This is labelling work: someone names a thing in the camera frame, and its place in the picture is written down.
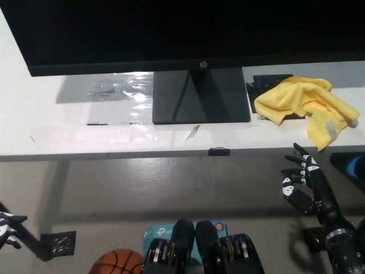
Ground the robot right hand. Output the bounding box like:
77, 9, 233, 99
281, 142, 352, 235

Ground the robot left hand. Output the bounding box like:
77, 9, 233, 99
0, 211, 28, 249

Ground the yellow microfibre cloth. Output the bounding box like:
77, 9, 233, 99
253, 75, 361, 152

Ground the black tape on desk edge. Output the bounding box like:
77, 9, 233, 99
208, 147, 231, 156

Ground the black HP monitor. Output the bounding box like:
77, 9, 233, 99
0, 0, 365, 126

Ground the blue round object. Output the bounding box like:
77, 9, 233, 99
346, 156, 365, 178

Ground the black floor tape patch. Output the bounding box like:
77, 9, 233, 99
39, 230, 77, 256
302, 227, 327, 253

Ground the orange basketball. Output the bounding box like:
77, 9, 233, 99
87, 248, 146, 274

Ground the clear tape scrap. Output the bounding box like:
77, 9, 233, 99
182, 124, 201, 142

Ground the teal tp-link box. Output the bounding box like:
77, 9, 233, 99
142, 219, 229, 274

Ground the clear plastic sheet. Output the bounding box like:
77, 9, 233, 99
85, 71, 155, 126

